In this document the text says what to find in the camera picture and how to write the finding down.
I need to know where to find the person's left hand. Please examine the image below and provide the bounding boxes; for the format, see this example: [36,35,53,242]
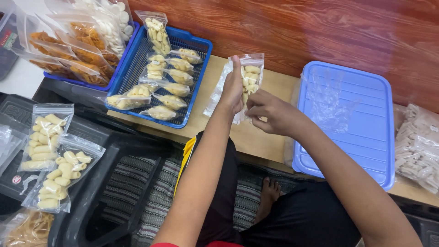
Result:
[218,55,245,116]

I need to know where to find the person's right hand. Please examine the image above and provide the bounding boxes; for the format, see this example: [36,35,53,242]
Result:
[245,89,311,138]

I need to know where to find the clear tube snack packet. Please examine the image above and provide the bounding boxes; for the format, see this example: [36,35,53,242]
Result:
[233,53,265,125]

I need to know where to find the stack of empty clear bags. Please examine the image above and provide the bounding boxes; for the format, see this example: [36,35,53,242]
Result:
[203,61,237,119]

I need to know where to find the clear plastic glove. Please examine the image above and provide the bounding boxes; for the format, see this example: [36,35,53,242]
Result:
[303,70,358,135]

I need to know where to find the pile of tube snack packets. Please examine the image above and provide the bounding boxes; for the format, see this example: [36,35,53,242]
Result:
[104,10,203,121]

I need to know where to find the blue lidded plastic container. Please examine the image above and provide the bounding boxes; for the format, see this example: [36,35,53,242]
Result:
[283,61,396,192]

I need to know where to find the person's bare foot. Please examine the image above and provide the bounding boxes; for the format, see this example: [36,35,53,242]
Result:
[253,176,282,226]

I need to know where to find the person's black shorts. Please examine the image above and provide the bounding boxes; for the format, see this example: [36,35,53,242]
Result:
[174,132,361,247]

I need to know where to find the blue mesh plastic basket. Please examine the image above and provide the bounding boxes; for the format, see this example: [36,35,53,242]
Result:
[104,25,213,129]

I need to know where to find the blue plastic tray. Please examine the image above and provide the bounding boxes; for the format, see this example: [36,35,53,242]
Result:
[43,21,141,92]

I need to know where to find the striped woven mat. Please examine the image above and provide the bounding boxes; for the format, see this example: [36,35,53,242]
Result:
[99,150,311,247]

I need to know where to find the white round cracker packet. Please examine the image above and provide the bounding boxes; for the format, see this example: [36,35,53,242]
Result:
[99,0,135,42]
[45,0,128,58]

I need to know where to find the bag of white stick snacks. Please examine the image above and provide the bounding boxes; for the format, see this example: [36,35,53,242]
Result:
[394,103,439,195]

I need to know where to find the person's red shirt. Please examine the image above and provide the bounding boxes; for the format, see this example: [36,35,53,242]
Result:
[150,241,245,247]

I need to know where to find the orange snack packet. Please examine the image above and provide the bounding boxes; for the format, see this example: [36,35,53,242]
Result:
[54,30,116,78]
[56,58,111,87]
[46,13,121,66]
[15,13,78,62]
[10,47,80,80]

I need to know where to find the large tube snack packet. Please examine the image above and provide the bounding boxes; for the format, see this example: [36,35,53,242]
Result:
[17,103,75,172]
[21,133,106,214]

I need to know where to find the clear plastic scrap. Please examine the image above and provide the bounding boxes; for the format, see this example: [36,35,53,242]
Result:
[19,174,40,196]

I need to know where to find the loose empty clear bags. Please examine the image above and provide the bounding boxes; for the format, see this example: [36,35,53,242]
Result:
[0,113,29,176]

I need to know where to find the brown curly snack packet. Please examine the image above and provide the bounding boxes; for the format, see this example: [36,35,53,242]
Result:
[0,209,56,247]

